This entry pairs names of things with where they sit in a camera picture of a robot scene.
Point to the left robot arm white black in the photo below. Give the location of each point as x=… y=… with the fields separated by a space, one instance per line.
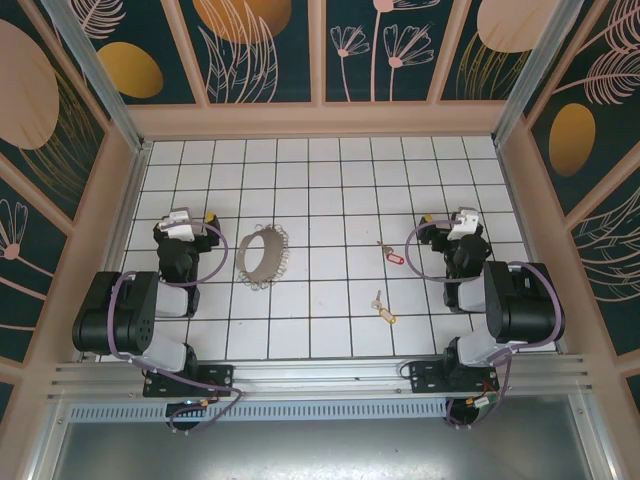
x=115 y=310

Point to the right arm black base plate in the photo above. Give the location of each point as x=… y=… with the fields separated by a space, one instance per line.
x=425 y=375

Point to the key with yellow tag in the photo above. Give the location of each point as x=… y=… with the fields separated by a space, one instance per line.
x=389 y=316

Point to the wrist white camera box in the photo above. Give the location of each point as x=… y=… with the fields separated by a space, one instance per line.
x=180 y=230
x=462 y=231

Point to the aluminium corner post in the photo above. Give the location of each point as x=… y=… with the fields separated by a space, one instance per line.
x=100 y=80
x=530 y=75

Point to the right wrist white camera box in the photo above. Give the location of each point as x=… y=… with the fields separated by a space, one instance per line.
x=462 y=231

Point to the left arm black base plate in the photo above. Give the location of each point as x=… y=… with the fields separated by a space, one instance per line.
x=220 y=375

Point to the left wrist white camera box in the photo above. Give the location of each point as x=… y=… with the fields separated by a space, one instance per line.
x=180 y=230

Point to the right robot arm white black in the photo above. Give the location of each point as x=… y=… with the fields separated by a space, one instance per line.
x=525 y=305

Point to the key with red tag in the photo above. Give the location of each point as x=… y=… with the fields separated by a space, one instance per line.
x=395 y=257

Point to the grey metal sheet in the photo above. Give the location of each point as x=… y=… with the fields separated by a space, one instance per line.
x=320 y=450

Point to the metal keyring plate with rings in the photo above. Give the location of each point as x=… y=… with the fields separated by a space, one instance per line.
x=265 y=250

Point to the aluminium table rail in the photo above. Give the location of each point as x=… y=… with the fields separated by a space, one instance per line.
x=320 y=372

